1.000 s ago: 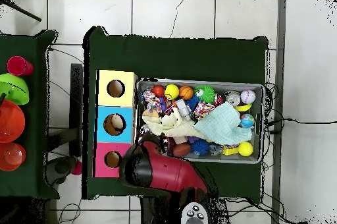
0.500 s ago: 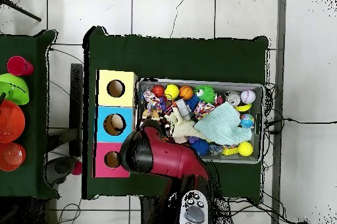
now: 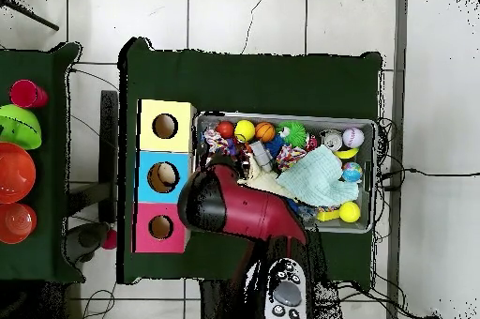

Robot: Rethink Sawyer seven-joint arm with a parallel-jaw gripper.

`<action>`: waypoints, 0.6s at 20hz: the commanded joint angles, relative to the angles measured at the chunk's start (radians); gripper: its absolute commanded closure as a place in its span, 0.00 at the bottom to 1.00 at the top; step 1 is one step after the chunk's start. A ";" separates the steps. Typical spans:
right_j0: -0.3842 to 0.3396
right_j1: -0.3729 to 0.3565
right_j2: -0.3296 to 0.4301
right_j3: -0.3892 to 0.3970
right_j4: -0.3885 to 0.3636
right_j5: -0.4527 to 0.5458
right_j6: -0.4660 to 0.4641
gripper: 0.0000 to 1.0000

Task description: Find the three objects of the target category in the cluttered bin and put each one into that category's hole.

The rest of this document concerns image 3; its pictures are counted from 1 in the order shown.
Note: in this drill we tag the mint green waffle cloth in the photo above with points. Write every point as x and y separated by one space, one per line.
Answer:
315 176

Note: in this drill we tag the globe print ball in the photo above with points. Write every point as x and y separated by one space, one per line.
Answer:
352 172

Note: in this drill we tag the small orange basketball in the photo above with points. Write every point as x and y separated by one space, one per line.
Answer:
265 132

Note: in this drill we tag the smooth yellow ball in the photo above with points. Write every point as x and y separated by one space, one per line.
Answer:
245 131

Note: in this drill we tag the silver drink can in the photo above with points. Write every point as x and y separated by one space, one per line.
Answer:
332 140

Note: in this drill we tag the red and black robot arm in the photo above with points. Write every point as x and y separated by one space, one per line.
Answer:
255 214

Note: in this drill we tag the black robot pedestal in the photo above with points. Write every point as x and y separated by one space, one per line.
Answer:
217 304

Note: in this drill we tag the red plastic cup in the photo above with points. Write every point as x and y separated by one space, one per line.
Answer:
27 94

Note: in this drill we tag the cream waffle cloth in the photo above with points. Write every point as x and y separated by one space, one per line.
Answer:
262 184

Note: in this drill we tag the white baseball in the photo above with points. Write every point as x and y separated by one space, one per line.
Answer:
353 137

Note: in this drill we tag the wooden box with three holes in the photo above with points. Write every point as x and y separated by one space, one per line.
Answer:
176 139

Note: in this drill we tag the yellow ball with seam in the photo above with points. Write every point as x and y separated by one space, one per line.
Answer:
350 212

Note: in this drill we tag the black rod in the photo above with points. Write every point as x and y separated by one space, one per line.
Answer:
33 15

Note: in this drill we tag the red-orange ball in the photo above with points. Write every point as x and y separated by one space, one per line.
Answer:
225 130

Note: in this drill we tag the green spiky toy with eyes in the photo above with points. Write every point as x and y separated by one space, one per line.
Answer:
293 133

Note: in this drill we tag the orange plastic cup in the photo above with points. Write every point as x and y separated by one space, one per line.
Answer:
17 223

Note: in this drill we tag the green plastic bowl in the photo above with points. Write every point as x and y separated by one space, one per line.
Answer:
20 127

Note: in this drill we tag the grey device with red knob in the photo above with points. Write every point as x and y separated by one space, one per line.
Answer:
86 238

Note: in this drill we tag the orange plastic bowl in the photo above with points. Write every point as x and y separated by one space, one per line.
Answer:
15 172

